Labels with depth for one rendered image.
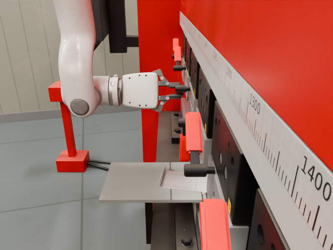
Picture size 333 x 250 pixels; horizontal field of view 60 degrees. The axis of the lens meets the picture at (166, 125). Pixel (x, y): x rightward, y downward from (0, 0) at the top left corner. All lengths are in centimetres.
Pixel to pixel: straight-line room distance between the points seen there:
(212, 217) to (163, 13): 135
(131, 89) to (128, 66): 308
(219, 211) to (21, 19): 369
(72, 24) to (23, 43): 312
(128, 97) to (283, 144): 65
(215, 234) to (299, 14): 17
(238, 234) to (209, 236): 9
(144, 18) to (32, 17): 242
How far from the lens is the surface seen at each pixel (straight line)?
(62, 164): 279
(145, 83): 80
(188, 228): 82
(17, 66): 394
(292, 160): 17
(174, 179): 82
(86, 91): 73
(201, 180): 82
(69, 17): 76
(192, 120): 41
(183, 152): 59
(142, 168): 87
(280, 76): 19
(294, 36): 18
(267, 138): 21
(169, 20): 153
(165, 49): 155
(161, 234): 84
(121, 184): 82
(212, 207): 25
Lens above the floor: 147
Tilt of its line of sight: 24 degrees down
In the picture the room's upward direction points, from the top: straight up
